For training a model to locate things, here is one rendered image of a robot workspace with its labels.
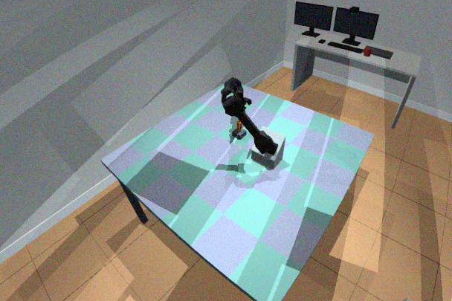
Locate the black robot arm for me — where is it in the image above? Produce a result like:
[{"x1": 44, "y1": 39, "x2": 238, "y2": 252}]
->
[{"x1": 221, "y1": 77, "x2": 278, "y2": 155}]

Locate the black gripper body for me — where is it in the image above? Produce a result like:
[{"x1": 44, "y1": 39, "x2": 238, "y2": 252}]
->
[{"x1": 225, "y1": 96, "x2": 252, "y2": 117}]

